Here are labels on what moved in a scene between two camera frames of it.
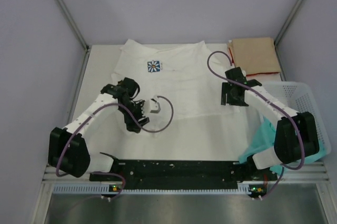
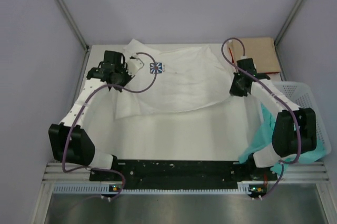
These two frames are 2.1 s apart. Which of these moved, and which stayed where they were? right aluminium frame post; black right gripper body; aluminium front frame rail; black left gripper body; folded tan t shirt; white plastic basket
Moved: black right gripper body; black left gripper body
Stayed: folded tan t shirt; white plastic basket; right aluminium frame post; aluminium front frame rail
